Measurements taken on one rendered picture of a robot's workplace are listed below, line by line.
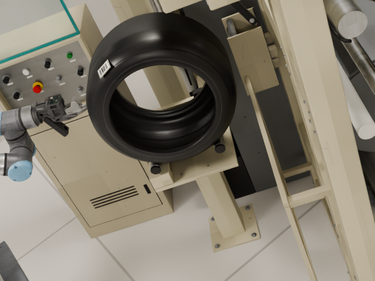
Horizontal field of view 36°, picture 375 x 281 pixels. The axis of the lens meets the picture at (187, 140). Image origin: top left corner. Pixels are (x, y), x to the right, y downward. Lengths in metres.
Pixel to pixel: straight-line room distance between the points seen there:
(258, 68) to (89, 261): 1.66
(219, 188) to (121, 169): 0.62
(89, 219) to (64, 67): 1.01
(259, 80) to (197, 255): 1.14
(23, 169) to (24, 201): 2.02
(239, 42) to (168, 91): 0.41
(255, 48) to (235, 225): 1.11
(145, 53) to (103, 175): 1.38
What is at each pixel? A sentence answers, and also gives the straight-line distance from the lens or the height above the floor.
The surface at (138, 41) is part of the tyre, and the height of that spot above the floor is 1.46.
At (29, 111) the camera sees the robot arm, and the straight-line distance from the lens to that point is 2.33.
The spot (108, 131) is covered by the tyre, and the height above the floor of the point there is 1.17.
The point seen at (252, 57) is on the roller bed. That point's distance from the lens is 2.48.
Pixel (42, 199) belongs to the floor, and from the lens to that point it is 4.22.
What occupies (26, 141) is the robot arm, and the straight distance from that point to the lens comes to 2.41.
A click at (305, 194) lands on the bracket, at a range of 1.91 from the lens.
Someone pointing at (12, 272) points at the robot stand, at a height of 0.60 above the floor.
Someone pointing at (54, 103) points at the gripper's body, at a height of 1.31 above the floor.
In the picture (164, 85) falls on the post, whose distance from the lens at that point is 2.58.
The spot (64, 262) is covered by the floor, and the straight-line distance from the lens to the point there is 3.65.
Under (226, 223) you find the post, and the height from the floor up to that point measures 0.11.
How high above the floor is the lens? 2.33
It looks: 36 degrees down
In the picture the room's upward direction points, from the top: 25 degrees counter-clockwise
